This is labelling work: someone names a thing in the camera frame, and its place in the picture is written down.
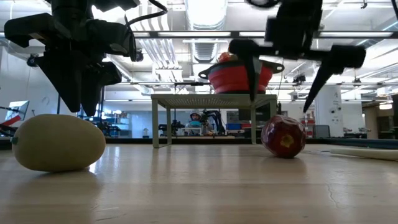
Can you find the person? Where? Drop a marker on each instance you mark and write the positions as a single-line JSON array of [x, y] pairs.
[[196, 123]]

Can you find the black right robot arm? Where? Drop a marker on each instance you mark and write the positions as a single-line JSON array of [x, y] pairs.
[[298, 7]]

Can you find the background computer monitor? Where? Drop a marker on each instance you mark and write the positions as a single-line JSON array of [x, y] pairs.
[[18, 109]]

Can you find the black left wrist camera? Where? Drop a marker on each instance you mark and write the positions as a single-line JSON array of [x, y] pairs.
[[118, 3]]

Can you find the red colander grey rim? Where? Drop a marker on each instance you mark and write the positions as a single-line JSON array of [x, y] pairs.
[[230, 79]]

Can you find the dark red apple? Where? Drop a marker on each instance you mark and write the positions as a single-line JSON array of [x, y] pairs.
[[283, 137]]

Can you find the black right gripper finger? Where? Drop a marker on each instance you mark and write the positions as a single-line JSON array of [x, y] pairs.
[[252, 68], [345, 57]]

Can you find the white room pillar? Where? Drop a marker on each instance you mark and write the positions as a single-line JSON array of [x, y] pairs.
[[329, 105]]

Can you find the green perforated metal shelf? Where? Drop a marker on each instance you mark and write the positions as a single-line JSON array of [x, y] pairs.
[[211, 101]]

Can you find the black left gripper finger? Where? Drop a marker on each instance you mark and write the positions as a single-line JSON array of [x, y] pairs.
[[104, 74], [65, 77]]

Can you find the silver ceiling duct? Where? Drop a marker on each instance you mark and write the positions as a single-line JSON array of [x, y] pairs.
[[205, 12]]

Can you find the black ceiling spotlight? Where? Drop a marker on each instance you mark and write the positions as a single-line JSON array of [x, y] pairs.
[[31, 60], [299, 78], [139, 56]]

